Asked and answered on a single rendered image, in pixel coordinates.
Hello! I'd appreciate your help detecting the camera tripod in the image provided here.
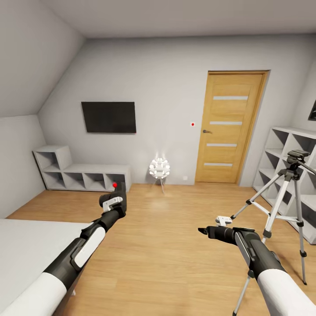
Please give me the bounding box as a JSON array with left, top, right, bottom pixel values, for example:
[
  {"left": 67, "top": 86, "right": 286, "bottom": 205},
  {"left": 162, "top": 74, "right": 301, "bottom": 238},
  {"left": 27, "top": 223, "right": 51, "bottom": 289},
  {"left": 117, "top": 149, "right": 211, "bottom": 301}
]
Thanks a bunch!
[{"left": 230, "top": 150, "right": 316, "bottom": 316}]

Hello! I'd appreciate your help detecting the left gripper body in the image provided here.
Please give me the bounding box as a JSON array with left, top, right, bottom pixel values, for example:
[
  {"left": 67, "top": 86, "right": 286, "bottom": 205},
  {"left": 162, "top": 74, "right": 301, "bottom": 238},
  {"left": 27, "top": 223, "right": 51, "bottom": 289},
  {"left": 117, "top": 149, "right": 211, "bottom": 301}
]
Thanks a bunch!
[{"left": 101, "top": 205, "right": 126, "bottom": 225}]

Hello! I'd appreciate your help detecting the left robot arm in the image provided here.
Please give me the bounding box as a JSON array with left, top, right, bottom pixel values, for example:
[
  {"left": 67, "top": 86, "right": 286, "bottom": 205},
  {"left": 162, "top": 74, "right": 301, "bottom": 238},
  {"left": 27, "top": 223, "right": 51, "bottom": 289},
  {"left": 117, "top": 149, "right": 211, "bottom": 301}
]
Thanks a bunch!
[{"left": 0, "top": 197, "right": 126, "bottom": 316}]

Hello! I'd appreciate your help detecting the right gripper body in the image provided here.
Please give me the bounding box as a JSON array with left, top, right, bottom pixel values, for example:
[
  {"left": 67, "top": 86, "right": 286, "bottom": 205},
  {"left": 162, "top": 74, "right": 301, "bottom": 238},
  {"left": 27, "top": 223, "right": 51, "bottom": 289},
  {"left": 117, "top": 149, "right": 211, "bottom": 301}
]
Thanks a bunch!
[{"left": 208, "top": 226, "right": 229, "bottom": 243}]

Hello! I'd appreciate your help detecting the digital camera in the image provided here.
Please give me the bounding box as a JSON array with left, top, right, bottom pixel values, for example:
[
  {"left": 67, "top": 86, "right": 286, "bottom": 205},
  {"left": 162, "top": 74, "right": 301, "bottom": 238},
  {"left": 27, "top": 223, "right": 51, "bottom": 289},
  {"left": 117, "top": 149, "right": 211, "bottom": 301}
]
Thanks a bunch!
[{"left": 99, "top": 182, "right": 127, "bottom": 209}]

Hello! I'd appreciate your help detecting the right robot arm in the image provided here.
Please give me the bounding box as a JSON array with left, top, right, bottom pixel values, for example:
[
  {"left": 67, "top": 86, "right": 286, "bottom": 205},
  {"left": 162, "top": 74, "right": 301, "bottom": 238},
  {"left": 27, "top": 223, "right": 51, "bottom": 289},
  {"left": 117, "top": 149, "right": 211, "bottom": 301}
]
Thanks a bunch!
[{"left": 198, "top": 216, "right": 316, "bottom": 316}]

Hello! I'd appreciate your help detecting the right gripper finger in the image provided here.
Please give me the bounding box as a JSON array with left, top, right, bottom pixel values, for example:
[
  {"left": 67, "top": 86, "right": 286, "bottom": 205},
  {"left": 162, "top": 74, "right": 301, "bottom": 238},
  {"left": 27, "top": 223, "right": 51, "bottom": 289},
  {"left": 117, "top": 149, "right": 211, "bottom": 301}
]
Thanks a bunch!
[{"left": 198, "top": 227, "right": 208, "bottom": 235}]

